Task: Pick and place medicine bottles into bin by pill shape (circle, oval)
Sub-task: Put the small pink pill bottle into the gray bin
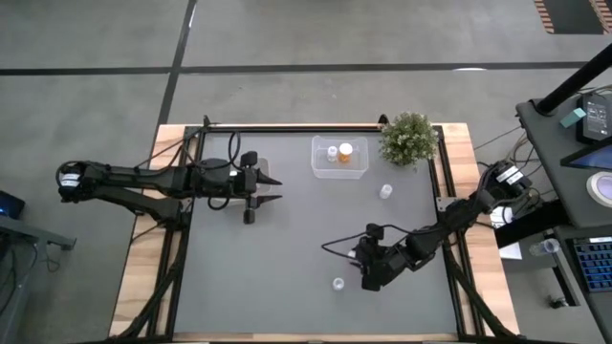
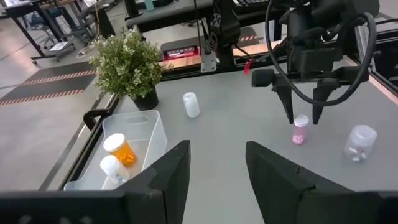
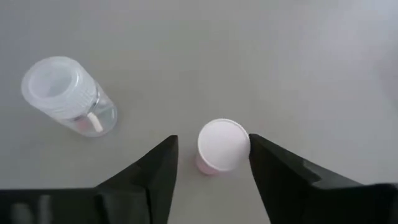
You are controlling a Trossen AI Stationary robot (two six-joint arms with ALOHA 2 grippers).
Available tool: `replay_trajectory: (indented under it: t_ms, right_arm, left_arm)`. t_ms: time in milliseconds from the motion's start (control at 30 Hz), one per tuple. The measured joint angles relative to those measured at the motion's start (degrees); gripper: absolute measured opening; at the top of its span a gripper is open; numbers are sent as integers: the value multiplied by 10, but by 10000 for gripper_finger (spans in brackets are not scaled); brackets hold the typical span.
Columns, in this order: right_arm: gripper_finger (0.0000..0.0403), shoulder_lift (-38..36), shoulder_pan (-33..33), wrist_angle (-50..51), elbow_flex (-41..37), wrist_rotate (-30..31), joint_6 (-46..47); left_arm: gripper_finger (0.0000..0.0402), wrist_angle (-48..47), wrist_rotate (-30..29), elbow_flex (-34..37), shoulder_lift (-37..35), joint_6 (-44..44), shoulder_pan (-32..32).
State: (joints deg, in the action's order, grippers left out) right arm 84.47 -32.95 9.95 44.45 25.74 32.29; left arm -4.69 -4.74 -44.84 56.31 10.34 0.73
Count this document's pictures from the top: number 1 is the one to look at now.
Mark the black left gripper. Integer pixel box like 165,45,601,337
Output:
229,150,283,226

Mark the dark grey side desk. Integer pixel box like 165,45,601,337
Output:
514,93,612,344

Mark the clear plastic water bottle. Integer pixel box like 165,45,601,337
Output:
528,237,561,258

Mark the grey table mat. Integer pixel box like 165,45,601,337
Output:
172,131,459,336

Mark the black power adapter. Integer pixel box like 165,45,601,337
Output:
576,93,612,144

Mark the small teal box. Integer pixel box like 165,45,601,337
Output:
559,107,587,129

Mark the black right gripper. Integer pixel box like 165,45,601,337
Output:
352,223,401,292

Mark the black monitor pole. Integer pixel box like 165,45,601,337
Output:
534,41,612,116

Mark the backlit black keyboard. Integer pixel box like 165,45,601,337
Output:
568,236,612,293

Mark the floor cable bundle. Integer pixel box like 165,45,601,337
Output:
472,124,541,166

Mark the black device with blue light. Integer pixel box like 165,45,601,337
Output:
0,189,26,221

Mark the grey metal cart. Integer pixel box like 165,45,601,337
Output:
0,213,77,344

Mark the round white device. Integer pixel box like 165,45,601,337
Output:
585,170,612,207

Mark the clear plastic bin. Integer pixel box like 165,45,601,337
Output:
310,135,370,181

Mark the white paper sheet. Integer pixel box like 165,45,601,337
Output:
499,242,523,262

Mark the dark floor mat red border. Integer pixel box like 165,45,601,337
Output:
533,0,612,35

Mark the white opaque plastic bin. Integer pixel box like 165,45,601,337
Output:
209,157,273,206

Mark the black metal table frame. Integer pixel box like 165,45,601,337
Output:
108,114,522,344

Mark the tablet screen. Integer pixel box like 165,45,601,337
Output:
559,142,612,171

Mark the potted green plant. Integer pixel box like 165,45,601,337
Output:
380,112,440,167

